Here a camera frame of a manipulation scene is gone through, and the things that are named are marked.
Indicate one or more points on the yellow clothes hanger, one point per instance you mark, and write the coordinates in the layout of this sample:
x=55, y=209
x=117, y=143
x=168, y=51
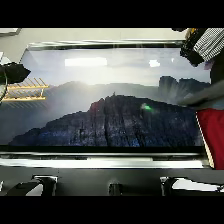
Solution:
x=23, y=98
x=28, y=87

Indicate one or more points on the black and yellow garment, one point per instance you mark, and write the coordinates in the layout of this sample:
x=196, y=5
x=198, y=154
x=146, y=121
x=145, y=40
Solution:
x=190, y=50

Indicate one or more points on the red garment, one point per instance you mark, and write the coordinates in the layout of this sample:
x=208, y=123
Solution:
x=213, y=133

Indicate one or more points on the silver frame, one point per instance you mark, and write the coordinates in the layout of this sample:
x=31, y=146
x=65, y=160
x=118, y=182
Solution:
x=100, y=163

